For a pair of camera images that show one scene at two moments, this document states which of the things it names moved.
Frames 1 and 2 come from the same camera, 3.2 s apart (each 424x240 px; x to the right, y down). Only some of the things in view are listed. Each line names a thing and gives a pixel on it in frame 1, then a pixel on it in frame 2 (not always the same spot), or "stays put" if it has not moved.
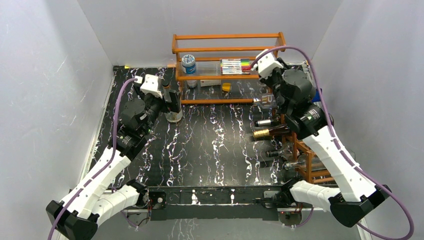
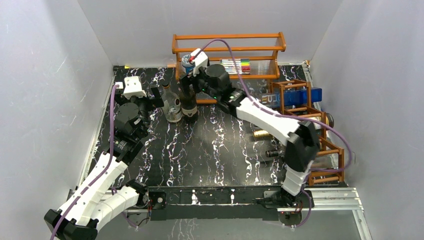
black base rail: x=234 y=203 stays put
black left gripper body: x=172 y=105 to x=156 y=101
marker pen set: x=235 y=66 stays put
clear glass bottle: x=173 y=116 stays put
